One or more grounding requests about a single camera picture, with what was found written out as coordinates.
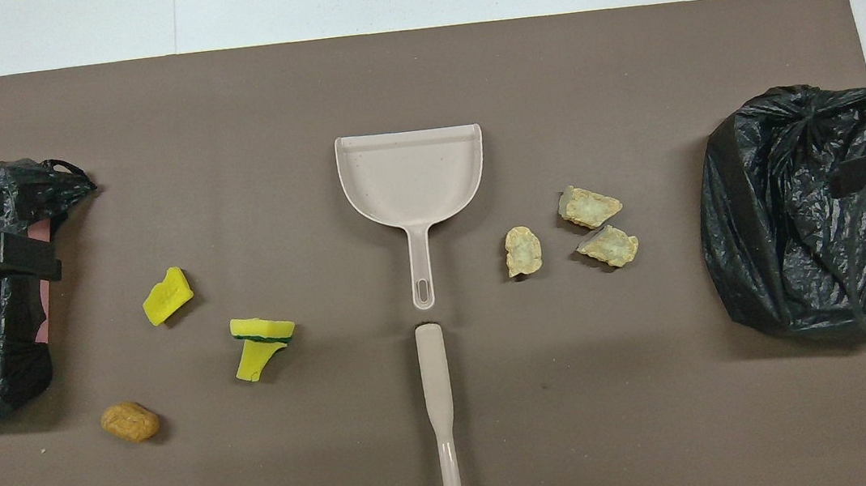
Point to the black bag lined bin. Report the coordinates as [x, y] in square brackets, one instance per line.
[799, 234]

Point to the brown table mat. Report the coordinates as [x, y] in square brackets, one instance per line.
[225, 136]

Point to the beige plastic dustpan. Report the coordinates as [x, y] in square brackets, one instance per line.
[410, 180]

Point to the brown rounded sponge lump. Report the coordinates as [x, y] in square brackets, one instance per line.
[130, 423]

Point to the beige hand brush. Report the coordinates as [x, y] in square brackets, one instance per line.
[435, 373]

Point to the yellow green sponge wedge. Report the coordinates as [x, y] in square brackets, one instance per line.
[253, 361]

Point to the plain yellow sponge chunk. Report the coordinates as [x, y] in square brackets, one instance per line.
[167, 298]

